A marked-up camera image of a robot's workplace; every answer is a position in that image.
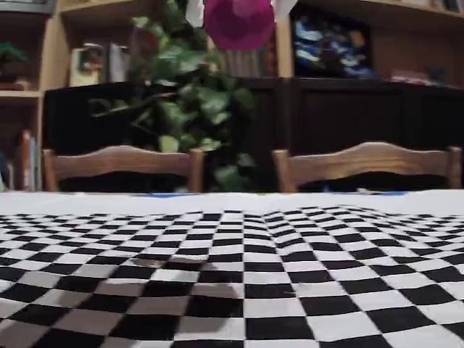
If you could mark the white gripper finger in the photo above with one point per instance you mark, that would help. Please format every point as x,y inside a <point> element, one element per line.
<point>282,6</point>

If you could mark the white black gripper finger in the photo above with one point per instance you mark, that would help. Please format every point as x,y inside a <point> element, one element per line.
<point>195,12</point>

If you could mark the pink faceted ball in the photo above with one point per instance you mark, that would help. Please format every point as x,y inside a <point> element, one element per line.
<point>239,21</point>

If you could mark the starry night picture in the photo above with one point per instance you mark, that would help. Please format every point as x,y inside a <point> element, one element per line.
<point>331,43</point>

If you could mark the green leafy houseplant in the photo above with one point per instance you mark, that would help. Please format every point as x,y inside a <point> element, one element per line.
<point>188,94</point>

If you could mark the white upright book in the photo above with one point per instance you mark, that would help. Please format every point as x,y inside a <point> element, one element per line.
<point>117,63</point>

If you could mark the dark wooden cabinet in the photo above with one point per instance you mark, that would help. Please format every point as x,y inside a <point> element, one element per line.
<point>344,108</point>

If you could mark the red white flat book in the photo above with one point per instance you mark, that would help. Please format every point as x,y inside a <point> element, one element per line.
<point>407,78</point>

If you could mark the light wooden bookshelf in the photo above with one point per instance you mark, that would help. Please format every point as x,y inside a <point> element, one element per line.
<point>49,54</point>

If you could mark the brown wooden chair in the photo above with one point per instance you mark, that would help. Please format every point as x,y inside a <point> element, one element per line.
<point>373,159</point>
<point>119,159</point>

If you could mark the small bonsai tree model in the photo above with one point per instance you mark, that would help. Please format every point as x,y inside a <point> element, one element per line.
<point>11,65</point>

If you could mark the row of thin upright books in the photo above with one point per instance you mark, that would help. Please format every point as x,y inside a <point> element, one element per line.
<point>30,163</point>

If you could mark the black white checkerboard paper mat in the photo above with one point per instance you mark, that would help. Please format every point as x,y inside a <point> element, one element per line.
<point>326,290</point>

